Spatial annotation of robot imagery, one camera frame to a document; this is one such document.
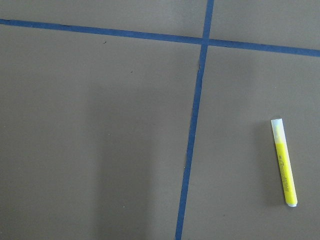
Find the yellow highlighter pen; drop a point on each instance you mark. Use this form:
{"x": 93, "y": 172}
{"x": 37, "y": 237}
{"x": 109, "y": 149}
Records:
{"x": 284, "y": 163}

